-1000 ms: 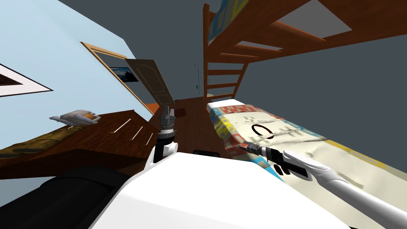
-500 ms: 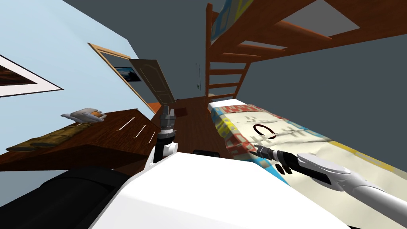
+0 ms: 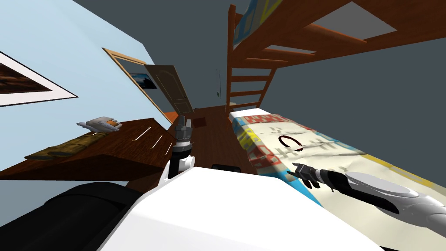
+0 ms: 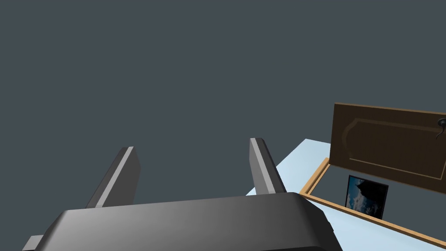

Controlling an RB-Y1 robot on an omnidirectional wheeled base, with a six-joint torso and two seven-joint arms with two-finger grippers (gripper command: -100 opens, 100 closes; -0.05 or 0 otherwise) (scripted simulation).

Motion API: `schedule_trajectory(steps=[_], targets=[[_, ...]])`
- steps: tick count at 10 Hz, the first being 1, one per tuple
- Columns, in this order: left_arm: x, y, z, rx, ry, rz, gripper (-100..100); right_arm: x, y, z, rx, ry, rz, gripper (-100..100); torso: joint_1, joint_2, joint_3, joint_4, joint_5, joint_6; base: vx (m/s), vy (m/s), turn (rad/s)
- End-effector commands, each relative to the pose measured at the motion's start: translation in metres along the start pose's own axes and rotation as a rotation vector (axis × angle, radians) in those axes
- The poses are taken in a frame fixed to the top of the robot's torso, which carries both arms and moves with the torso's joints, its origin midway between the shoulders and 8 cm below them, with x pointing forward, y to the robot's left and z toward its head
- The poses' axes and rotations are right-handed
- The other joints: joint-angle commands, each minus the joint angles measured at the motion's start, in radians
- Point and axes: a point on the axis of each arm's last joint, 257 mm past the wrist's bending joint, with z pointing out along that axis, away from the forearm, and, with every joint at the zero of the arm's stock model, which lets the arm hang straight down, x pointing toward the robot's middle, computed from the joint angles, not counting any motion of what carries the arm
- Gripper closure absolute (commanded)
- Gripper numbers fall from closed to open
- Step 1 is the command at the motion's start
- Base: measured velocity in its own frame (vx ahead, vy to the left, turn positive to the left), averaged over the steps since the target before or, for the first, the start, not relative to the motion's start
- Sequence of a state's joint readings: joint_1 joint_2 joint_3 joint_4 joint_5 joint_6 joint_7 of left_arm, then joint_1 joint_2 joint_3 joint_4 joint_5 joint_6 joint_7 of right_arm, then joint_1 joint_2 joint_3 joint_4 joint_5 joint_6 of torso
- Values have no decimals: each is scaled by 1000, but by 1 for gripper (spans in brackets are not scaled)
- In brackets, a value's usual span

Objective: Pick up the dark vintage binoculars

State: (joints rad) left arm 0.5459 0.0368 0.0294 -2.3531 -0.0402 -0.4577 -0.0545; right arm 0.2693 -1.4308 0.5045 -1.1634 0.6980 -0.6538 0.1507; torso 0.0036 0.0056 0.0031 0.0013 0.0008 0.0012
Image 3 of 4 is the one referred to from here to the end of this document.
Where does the dark brown wooden dresser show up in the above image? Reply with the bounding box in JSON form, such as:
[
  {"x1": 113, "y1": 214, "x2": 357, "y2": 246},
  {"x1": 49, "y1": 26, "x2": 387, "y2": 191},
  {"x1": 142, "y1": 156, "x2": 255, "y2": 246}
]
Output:
[{"x1": 0, "y1": 116, "x2": 178, "y2": 182}]

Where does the black ring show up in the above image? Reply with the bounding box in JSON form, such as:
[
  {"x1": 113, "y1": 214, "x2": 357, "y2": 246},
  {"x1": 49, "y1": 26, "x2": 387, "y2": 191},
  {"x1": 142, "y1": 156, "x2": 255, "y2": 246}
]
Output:
[{"x1": 278, "y1": 135, "x2": 304, "y2": 152}]

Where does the brown door leaf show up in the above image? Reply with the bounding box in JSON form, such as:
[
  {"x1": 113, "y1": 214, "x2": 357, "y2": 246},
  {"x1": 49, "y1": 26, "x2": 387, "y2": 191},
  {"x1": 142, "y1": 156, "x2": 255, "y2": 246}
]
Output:
[{"x1": 144, "y1": 64, "x2": 195, "y2": 115}]

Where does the wooden bunk bed patterned blanket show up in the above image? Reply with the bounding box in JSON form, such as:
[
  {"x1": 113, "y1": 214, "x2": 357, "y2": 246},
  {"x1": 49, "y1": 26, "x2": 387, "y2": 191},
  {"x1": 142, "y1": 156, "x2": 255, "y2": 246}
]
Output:
[{"x1": 226, "y1": 0, "x2": 446, "y2": 251}]

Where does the white framed dark picture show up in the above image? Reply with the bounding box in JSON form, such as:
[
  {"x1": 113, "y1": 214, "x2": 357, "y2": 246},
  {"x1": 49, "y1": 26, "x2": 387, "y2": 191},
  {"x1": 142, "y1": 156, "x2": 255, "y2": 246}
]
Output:
[{"x1": 0, "y1": 51, "x2": 79, "y2": 108}]

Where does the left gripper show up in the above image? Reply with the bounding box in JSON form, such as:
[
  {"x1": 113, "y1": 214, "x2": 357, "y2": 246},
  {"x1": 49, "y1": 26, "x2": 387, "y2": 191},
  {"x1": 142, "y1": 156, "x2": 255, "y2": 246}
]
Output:
[{"x1": 175, "y1": 115, "x2": 193, "y2": 141}]

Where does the blue landscape wall picture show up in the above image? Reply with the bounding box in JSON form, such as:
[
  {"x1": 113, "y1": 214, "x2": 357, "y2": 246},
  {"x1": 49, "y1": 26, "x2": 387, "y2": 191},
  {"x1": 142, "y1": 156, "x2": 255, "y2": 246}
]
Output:
[{"x1": 128, "y1": 73, "x2": 159, "y2": 91}]

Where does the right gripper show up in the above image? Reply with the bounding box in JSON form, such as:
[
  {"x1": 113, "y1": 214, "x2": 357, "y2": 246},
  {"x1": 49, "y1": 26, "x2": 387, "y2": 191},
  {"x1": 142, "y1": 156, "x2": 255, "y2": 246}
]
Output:
[{"x1": 286, "y1": 162, "x2": 322, "y2": 183}]

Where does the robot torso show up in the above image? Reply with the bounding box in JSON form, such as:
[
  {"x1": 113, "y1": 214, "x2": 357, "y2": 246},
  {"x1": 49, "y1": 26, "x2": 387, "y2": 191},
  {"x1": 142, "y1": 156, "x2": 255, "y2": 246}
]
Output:
[{"x1": 97, "y1": 163, "x2": 386, "y2": 251}]

